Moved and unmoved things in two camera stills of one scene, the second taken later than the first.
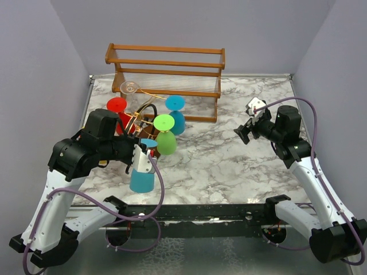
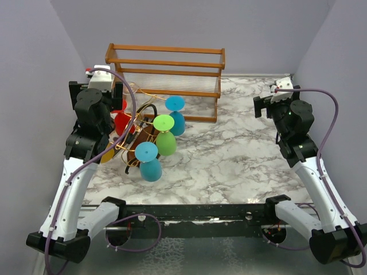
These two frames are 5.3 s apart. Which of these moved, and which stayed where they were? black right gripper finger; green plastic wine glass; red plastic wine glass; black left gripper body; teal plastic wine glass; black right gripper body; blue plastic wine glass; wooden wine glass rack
Moved: black right gripper finger; teal plastic wine glass; black left gripper body; black right gripper body
Stayed: green plastic wine glass; wooden wine glass rack; blue plastic wine glass; red plastic wine glass
